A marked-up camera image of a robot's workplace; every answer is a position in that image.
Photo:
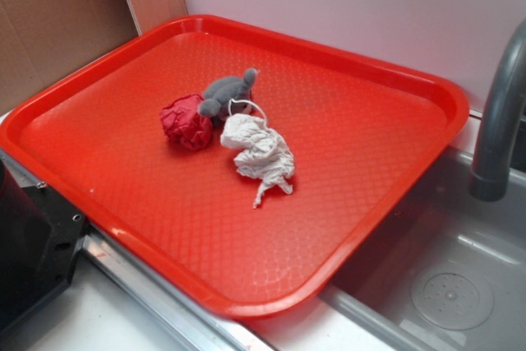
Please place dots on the crumpled white paper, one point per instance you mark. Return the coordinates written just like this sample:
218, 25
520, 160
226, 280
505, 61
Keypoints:
263, 153

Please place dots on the grey plush toy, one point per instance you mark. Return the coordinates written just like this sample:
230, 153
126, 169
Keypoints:
227, 96

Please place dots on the crumpled red paper ball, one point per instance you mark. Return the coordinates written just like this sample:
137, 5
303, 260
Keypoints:
183, 125

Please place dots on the red plastic tray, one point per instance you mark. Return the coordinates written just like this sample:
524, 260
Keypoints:
362, 132

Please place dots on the grey plastic sink basin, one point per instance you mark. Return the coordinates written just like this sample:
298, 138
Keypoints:
443, 270

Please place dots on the grey sink faucet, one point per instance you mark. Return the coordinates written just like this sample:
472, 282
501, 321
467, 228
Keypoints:
500, 145

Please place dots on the brown cardboard panel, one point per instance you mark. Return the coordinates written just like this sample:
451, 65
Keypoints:
43, 41

